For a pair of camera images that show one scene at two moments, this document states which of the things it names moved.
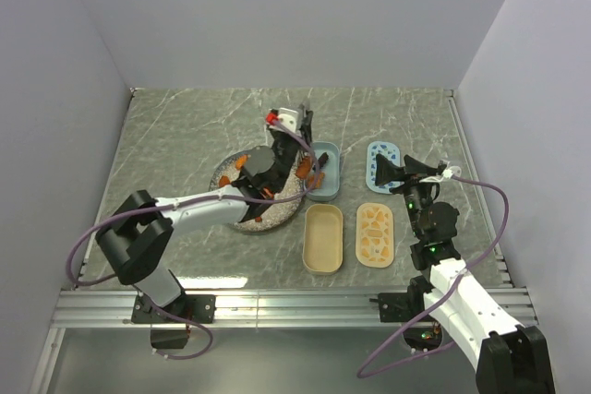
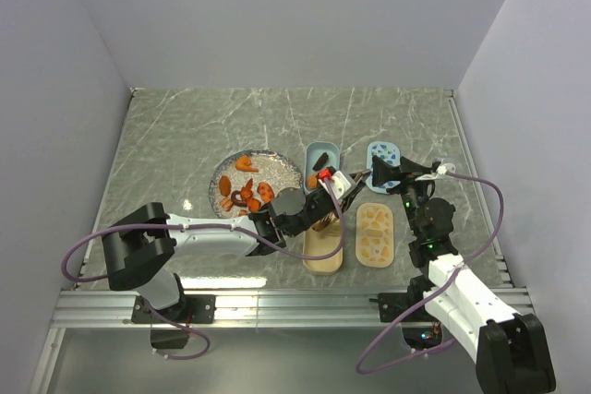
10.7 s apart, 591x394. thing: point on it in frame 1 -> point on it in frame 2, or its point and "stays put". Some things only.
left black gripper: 307,127 -> 348,199
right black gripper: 388,172 stays put
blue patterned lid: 390,150 stays put
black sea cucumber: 322,160 stays put
